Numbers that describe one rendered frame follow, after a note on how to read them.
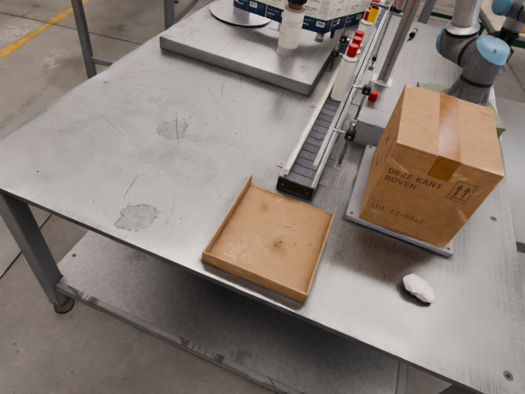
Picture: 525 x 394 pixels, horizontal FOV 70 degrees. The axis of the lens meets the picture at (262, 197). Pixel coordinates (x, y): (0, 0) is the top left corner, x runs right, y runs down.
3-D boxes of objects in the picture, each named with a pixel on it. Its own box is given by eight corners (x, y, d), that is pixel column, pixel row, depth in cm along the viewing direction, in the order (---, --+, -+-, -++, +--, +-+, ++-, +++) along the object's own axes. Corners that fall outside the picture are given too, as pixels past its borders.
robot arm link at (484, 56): (478, 86, 134) (498, 48, 125) (451, 69, 143) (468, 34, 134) (501, 82, 138) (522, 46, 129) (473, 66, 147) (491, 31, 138)
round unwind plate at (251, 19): (226, -4, 195) (226, -6, 194) (280, 12, 190) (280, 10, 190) (198, 15, 174) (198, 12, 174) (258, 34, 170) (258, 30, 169)
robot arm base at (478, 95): (445, 87, 154) (456, 64, 147) (483, 97, 151) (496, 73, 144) (445, 104, 143) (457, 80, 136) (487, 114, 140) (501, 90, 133)
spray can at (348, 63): (331, 93, 142) (348, 40, 128) (344, 97, 142) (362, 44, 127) (328, 99, 139) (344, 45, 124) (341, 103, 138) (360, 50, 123)
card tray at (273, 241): (249, 184, 110) (251, 173, 107) (333, 215, 106) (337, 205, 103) (201, 261, 90) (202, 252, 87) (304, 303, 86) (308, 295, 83)
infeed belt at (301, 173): (369, 12, 221) (372, 5, 218) (383, 16, 219) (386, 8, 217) (280, 187, 109) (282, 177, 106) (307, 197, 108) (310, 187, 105)
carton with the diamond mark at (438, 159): (372, 155, 124) (405, 82, 105) (444, 179, 121) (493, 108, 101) (358, 218, 104) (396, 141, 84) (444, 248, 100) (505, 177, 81)
